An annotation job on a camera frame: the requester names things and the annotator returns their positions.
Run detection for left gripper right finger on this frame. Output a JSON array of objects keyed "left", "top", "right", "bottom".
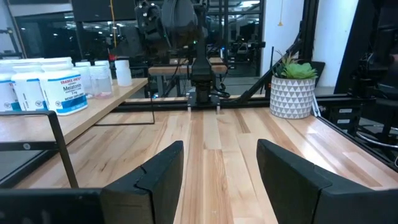
[{"left": 256, "top": 139, "right": 398, "bottom": 224}]

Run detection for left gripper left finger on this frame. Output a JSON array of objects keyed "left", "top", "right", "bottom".
[{"left": 99, "top": 140, "right": 185, "bottom": 224}]

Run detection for clear bottle pink teal capsules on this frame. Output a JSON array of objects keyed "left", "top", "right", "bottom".
[{"left": 74, "top": 60, "right": 93, "bottom": 98}]

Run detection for white melatonin bottle blue label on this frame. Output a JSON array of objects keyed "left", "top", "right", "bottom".
[
  {"left": 11, "top": 62, "right": 49, "bottom": 112},
  {"left": 0, "top": 58, "right": 22, "bottom": 112},
  {"left": 40, "top": 57, "right": 89, "bottom": 116}
]

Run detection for black control box white labels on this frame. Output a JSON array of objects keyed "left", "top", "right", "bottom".
[{"left": 326, "top": 105, "right": 357, "bottom": 134}]

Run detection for succulent in white patterned pot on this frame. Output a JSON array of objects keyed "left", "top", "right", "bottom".
[{"left": 269, "top": 51, "right": 318, "bottom": 120}]

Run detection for wooden background table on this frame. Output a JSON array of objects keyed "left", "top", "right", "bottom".
[{"left": 148, "top": 57, "right": 228, "bottom": 76}]

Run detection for small translucent white bottle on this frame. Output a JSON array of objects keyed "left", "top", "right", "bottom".
[{"left": 94, "top": 60, "right": 113, "bottom": 85}]

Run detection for wooden shelf black metal frame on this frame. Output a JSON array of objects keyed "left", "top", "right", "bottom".
[{"left": 0, "top": 77, "right": 155, "bottom": 189}]

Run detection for yellow hanging cord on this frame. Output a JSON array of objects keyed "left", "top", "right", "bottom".
[{"left": 109, "top": 0, "right": 116, "bottom": 47}]

